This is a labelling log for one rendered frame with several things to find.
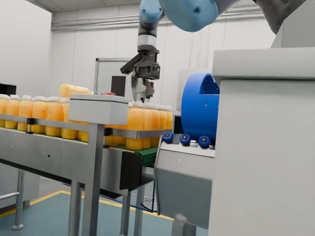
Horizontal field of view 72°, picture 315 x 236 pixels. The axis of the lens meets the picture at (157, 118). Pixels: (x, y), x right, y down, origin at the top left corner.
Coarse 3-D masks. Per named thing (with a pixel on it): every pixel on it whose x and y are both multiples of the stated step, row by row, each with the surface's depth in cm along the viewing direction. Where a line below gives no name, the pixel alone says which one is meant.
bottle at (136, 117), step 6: (132, 108) 86; (138, 108) 86; (132, 114) 85; (138, 114) 85; (132, 120) 84; (138, 120) 84; (132, 126) 84; (138, 126) 85; (126, 138) 86; (132, 138) 84; (126, 144) 86; (132, 144) 84; (138, 144) 85; (138, 150) 86
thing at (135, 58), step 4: (136, 56) 86; (140, 56) 85; (132, 60) 87; (136, 60) 86; (128, 64) 88; (132, 64) 87; (120, 68) 90; (124, 68) 89; (128, 68) 89; (132, 68) 90; (124, 72) 90; (128, 72) 91
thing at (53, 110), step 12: (0, 108) 130; (12, 108) 125; (24, 108) 119; (36, 108) 113; (48, 108) 108; (60, 108) 110; (0, 120) 131; (60, 120) 110; (36, 132) 113; (48, 132) 107; (60, 132) 109; (72, 132) 102; (84, 132) 96
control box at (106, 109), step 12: (72, 96) 80; (84, 96) 77; (96, 96) 74; (108, 96) 72; (120, 96) 76; (72, 108) 80; (84, 108) 77; (96, 108) 74; (108, 108) 72; (120, 108) 76; (72, 120) 80; (84, 120) 77; (96, 120) 74; (108, 120) 72; (120, 120) 77
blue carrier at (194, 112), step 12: (192, 84) 82; (204, 84) 100; (216, 84) 97; (192, 96) 79; (204, 96) 77; (216, 96) 76; (192, 108) 79; (204, 108) 77; (216, 108) 75; (192, 120) 80; (204, 120) 78; (216, 120) 76; (192, 132) 83; (204, 132) 81; (216, 132) 78
